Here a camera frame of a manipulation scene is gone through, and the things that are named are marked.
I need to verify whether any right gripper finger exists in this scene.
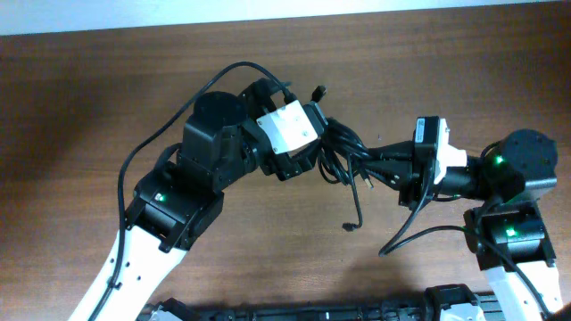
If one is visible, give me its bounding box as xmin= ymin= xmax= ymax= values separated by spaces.
xmin=369 ymin=140 xmax=414 ymax=161
xmin=364 ymin=160 xmax=413 ymax=190

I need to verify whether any camera cable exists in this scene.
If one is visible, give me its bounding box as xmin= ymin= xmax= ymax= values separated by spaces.
xmin=87 ymin=61 xmax=298 ymax=321
xmin=377 ymin=155 xmax=552 ymax=320

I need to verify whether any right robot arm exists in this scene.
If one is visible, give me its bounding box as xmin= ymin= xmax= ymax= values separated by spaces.
xmin=363 ymin=129 xmax=563 ymax=320

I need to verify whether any right camera cable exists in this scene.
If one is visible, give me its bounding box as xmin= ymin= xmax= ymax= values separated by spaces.
xmin=377 ymin=155 xmax=552 ymax=320

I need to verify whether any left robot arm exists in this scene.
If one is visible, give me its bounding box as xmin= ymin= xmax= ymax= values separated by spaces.
xmin=70 ymin=78 xmax=327 ymax=320

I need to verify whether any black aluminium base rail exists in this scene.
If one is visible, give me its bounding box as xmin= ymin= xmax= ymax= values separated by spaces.
xmin=137 ymin=284 xmax=506 ymax=321

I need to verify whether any left camera cable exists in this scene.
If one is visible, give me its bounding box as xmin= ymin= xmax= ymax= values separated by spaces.
xmin=87 ymin=61 xmax=298 ymax=321

